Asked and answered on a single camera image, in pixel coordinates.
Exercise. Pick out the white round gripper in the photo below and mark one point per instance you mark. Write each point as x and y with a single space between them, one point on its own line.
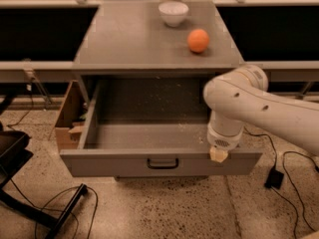
223 140

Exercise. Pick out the grey top drawer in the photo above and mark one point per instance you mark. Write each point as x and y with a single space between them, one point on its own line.
150 128

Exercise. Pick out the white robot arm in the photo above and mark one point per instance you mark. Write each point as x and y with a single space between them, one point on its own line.
240 96

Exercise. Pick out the grey drawer cabinet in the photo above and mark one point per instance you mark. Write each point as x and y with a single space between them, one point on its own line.
129 39

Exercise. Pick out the black power adapter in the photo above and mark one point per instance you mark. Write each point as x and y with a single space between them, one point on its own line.
274 178

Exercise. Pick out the orange fruit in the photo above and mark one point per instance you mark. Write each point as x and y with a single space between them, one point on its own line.
198 40

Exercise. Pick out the white ceramic bowl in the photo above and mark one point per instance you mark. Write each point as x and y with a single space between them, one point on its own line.
173 13

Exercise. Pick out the brown cardboard box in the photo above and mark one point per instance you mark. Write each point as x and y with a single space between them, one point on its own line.
68 123

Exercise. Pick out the grey railing beam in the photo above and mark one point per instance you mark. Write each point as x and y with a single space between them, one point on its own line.
46 72

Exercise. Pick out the black stand base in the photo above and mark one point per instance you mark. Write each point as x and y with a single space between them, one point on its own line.
43 181

